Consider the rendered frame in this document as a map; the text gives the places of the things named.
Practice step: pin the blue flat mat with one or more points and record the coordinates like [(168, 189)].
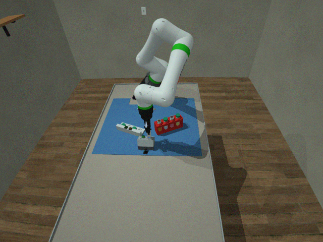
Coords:
[(184, 141)]

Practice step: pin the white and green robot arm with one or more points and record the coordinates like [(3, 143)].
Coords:
[(159, 70)]

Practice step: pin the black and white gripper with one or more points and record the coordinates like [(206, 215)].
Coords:
[(147, 124)]

